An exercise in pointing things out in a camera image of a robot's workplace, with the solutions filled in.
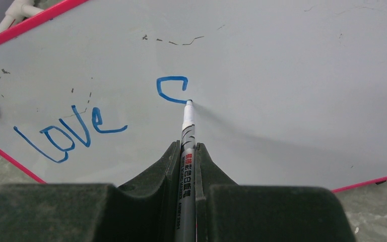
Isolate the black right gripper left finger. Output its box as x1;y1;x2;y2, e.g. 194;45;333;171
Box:
0;141;180;241

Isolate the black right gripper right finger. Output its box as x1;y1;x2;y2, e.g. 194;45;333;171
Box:
195;143;356;241

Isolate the white blue whiteboard marker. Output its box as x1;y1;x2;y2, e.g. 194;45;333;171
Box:
174;100;196;241

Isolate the pink-framed whiteboard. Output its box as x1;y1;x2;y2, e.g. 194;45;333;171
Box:
0;1;387;191

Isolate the white PVC pipe frame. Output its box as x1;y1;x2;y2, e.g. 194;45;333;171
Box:
0;0;44;33

